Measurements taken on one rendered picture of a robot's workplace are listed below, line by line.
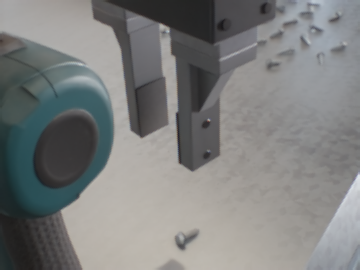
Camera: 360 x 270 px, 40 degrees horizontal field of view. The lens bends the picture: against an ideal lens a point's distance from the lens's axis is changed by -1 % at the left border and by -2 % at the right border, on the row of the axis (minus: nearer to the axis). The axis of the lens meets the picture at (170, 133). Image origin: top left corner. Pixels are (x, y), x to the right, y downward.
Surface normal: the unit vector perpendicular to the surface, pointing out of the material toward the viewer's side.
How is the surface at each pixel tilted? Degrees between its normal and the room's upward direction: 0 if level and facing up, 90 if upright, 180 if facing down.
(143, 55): 90
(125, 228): 0
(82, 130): 90
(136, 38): 90
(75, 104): 90
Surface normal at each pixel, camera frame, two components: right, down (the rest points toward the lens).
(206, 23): -0.76, 0.40
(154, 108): 0.65, 0.40
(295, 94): -0.06, -0.82
